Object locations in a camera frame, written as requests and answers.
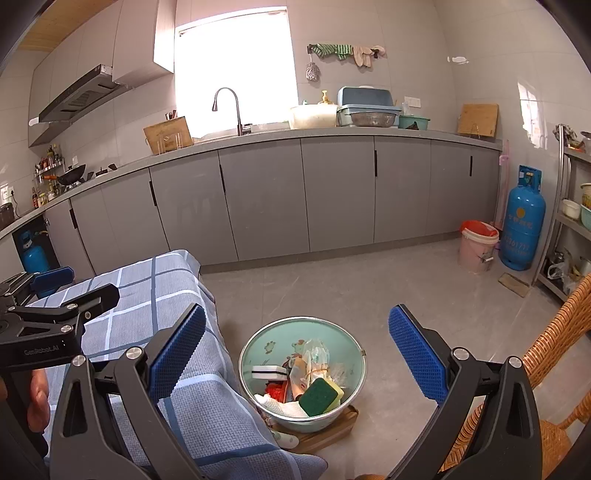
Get gas stove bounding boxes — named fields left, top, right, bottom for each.
left=69, top=161, right=123, bottom=185

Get range hood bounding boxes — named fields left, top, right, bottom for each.
left=38, top=65, right=134, bottom=124

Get grey wall cabinets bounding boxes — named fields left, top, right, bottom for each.
left=28, top=0, right=176, bottom=148

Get bright window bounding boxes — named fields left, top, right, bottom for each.
left=174, top=7, right=300, bottom=139

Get brown board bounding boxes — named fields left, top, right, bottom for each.
left=498, top=272, right=532, bottom=298

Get white plastic tub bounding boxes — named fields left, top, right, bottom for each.
left=289, top=104, right=340, bottom=130

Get pink bucket with red bag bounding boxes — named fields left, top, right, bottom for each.
left=458, top=220, right=500, bottom=274

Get spice rack with bottles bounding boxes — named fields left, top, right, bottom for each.
left=34, top=144, right=63, bottom=206

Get pink rubber gloves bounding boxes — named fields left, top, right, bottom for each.
left=352, top=44, right=387, bottom=69

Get metal shelf rack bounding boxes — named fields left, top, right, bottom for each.
left=536, top=124, right=591, bottom=303

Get mint green enamel basin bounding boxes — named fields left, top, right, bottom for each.
left=239, top=316, right=368, bottom=433

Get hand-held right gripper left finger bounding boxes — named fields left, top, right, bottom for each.
left=48, top=303, right=208, bottom=480

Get black wok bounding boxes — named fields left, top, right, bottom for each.
left=44, top=164, right=87, bottom=186

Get person's left hand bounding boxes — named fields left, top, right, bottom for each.
left=27, top=368, right=52, bottom=432

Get blue checked tablecloth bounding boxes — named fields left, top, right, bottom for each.
left=25, top=249, right=328, bottom=480

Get wooden cutting board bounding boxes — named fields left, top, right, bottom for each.
left=143, top=115, right=195, bottom=155
left=457, top=103, right=499, bottom=138

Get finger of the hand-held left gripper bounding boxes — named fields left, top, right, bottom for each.
left=0, top=283, right=121, bottom=347
left=0, top=266, right=75, bottom=319

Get metal gooseneck faucet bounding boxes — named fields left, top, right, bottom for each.
left=212, top=88, right=252, bottom=137

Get green and yellow sponge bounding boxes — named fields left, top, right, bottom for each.
left=298, top=377, right=345, bottom=417

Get pink mop handle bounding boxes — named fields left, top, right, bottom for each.
left=493, top=138, right=511, bottom=227

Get green striped towel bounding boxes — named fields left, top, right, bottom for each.
left=308, top=43, right=355, bottom=61

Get clear pinkish plastic bag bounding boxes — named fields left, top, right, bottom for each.
left=286, top=353, right=356, bottom=393

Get small blue gas cylinder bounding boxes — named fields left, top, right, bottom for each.
left=21, top=231, right=51, bottom=274

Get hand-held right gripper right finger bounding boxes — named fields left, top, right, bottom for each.
left=388, top=304, right=542, bottom=480

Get grey kitchen base cabinets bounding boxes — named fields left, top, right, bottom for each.
left=0, top=126, right=504, bottom=287

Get blue dish drainer box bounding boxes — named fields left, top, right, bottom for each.
left=336, top=86, right=402, bottom=128

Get large blue gas cylinder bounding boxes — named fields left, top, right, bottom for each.
left=498, top=165, right=547, bottom=271

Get white and grey sponge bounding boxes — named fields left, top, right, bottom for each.
left=252, top=364, right=287, bottom=381

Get low wooden stool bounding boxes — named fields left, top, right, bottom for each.
left=272, top=405, right=360, bottom=455

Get wicker chair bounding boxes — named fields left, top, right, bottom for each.
left=360, top=273, right=591, bottom=480

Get small white tube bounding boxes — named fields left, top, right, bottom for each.
left=269, top=427, right=302, bottom=450

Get white foam net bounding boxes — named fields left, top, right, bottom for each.
left=254, top=394, right=310, bottom=420

